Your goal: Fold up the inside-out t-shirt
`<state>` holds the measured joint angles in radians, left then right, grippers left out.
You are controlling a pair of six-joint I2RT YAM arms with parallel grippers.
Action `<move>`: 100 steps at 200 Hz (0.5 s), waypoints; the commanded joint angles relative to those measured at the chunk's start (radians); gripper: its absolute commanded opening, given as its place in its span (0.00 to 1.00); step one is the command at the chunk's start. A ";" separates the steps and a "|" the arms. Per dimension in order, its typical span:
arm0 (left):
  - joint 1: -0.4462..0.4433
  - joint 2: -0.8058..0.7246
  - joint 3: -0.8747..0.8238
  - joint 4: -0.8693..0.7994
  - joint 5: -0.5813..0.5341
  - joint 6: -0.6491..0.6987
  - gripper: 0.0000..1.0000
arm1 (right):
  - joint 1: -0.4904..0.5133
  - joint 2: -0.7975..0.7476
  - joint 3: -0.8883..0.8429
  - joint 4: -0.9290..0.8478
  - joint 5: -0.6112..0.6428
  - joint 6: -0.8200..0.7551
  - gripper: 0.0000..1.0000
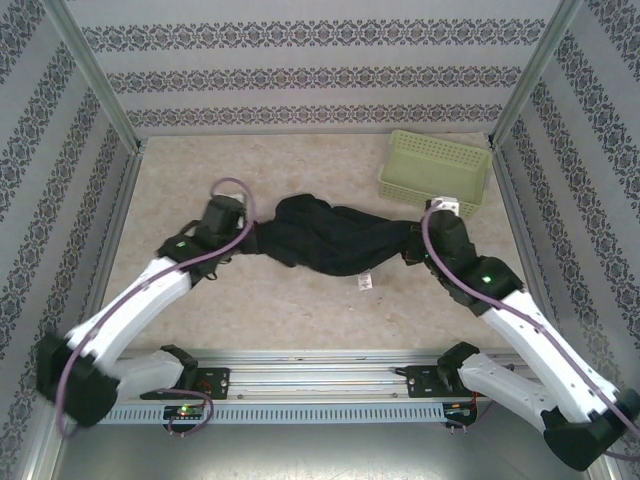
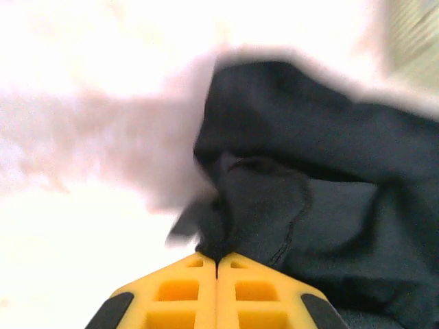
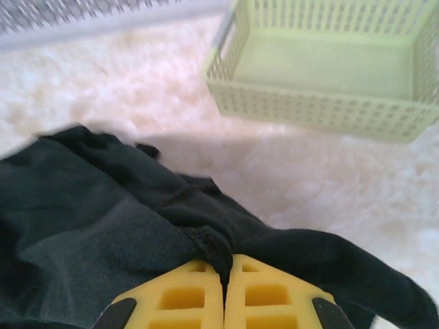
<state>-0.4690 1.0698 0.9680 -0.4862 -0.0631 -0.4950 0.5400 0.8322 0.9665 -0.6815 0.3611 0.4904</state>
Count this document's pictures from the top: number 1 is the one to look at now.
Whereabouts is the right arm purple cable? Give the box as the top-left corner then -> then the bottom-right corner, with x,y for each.
421,207 -> 636,459

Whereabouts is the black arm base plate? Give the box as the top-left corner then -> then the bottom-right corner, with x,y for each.
394,363 -> 494,399
192,366 -> 232,401

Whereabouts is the aluminium base rail extrusion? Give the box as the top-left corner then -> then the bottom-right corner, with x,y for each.
119,349 -> 506,401

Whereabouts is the aluminium frame post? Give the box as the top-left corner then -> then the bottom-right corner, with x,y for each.
487,0 -> 586,149
47,0 -> 146,154

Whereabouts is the black t-shirt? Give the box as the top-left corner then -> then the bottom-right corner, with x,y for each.
249,195 -> 416,291

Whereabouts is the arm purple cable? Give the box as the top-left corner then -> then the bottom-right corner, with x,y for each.
55,177 -> 255,441
421,207 -> 636,459

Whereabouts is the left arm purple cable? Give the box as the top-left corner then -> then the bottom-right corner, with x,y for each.
55,177 -> 255,441

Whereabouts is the light green perforated plastic basket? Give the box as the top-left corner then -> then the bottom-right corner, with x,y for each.
375,129 -> 492,221

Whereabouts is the slotted grey cable duct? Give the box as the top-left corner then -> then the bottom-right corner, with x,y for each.
107,402 -> 454,426

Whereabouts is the short purple cable loop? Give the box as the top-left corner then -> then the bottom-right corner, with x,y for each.
167,388 -> 215,439

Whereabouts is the aluminium side rail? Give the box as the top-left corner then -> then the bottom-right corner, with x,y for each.
29,149 -> 144,480
492,144 -> 624,480

